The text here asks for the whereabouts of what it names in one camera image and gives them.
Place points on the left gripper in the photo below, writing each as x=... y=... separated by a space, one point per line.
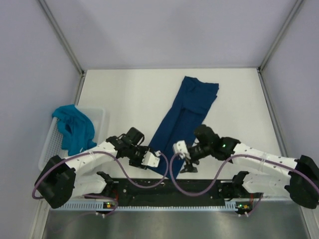
x=138 y=163

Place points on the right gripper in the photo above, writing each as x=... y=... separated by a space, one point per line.
x=189 y=167

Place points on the dark blue t shirt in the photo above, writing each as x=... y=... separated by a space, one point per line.
x=189 y=109

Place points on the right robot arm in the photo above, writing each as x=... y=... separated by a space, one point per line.
x=294 y=178

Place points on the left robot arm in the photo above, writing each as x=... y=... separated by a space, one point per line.
x=78 y=175

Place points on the teal t shirt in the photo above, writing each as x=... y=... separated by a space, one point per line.
x=77 y=129

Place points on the white plastic basket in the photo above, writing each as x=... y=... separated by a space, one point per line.
x=99 y=117

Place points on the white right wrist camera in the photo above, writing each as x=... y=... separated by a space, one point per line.
x=180 y=148

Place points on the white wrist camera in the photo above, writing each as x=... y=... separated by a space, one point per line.
x=180 y=148
x=151 y=159

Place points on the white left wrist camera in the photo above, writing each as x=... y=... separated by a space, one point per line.
x=151 y=159

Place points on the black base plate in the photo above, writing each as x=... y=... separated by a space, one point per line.
x=166 y=194

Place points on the left aluminium frame post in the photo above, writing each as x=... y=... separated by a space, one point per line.
x=60 y=35

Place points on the aluminium frame post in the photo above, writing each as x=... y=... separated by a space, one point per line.
x=60 y=35
x=298 y=4

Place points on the right aluminium frame post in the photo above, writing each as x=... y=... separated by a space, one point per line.
x=298 y=4

